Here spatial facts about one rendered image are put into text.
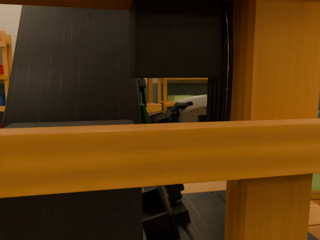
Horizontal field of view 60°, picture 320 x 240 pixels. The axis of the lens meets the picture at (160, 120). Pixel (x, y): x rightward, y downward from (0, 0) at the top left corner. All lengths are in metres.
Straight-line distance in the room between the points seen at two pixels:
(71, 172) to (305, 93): 0.43
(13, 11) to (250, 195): 6.28
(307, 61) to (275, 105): 0.10
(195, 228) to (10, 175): 0.61
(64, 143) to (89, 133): 0.04
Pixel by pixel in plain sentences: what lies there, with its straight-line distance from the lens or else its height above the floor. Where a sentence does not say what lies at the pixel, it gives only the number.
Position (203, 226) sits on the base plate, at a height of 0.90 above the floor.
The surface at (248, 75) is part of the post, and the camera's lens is 0.53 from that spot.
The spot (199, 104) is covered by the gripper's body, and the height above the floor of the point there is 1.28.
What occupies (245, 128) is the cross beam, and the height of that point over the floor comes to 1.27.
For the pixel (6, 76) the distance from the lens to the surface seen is 5.83.
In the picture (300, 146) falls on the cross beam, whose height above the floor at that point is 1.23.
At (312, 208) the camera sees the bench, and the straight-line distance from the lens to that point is 1.20.
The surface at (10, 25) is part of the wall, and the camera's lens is 6.54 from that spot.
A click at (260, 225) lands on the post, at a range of 0.60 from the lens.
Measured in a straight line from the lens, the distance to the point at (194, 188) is 1.18.
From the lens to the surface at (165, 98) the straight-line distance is 6.03.
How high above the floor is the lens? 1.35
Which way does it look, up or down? 8 degrees down
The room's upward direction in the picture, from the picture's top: straight up
